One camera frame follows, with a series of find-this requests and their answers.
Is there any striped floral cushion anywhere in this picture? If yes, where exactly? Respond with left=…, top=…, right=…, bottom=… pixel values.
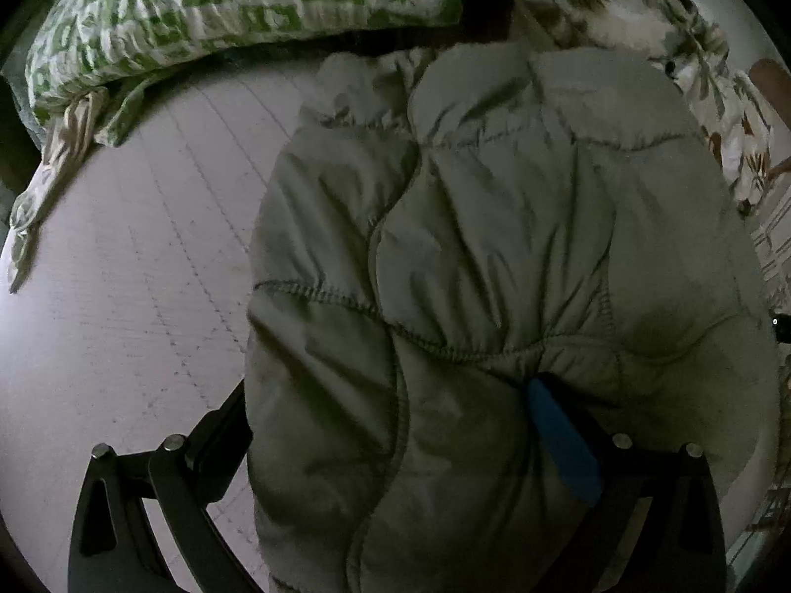
left=748, top=193, right=790, bottom=313

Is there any leaf print blanket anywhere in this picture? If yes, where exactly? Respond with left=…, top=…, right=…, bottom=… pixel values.
left=515, top=0, right=774, bottom=215

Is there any green white patterned pillow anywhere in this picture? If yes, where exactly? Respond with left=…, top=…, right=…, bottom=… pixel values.
left=24, top=0, right=463, bottom=125

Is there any olive green quilted puffer coat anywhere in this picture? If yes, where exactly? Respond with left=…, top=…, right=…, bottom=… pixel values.
left=245, top=43, right=779, bottom=592

